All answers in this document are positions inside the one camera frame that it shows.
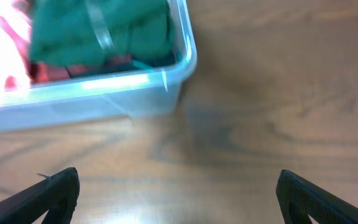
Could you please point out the clear plastic storage bin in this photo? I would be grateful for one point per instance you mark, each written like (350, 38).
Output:
(136, 93)

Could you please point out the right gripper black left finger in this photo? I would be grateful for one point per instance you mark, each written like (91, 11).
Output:
(56, 196)

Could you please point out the dark green garment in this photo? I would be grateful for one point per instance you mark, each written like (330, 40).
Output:
(81, 32)

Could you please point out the red navy plaid shirt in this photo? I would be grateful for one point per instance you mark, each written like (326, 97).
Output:
(42, 73)

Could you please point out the salmon pink garment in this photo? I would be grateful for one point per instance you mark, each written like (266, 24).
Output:
(14, 39)

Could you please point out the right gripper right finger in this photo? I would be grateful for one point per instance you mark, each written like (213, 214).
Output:
(301, 201)

